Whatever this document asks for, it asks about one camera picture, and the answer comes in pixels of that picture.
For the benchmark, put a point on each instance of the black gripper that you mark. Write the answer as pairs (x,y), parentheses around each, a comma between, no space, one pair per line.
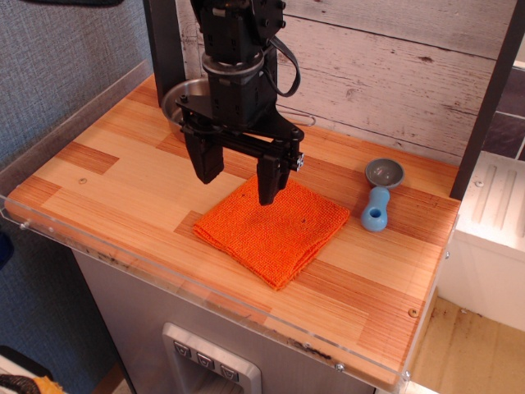
(240,114)

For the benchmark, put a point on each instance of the steel pan with handle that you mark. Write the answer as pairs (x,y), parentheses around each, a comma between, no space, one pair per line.
(183,92)

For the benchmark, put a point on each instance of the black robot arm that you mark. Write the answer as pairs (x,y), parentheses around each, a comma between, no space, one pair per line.
(243,32)

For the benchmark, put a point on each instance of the orange folded cloth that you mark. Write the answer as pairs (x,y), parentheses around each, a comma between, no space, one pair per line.
(276,241)

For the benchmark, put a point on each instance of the grey and blue scoop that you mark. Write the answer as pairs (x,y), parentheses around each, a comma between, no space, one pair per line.
(383,175)

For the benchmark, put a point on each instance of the grey toy fridge cabinet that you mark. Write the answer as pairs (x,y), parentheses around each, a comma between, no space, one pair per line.
(135,307)

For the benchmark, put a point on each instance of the silver dispenser panel with buttons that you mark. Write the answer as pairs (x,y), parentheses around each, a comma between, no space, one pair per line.
(200,366)

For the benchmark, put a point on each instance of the clear acrylic table guard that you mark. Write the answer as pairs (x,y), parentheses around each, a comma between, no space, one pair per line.
(353,313)

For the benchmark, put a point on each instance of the white toy sink unit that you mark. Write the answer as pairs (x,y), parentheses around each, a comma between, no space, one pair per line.
(483,267)

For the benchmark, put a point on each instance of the yellow object bottom left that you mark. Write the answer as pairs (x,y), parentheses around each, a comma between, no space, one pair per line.
(26,385)

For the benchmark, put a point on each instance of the black left vertical post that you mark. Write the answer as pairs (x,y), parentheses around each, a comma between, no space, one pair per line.
(165,45)

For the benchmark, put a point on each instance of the black vertical post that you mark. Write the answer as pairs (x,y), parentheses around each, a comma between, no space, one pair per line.
(165,45)
(503,66)

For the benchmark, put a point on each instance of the black right vertical post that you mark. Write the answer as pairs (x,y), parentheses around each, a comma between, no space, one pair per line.
(503,66)

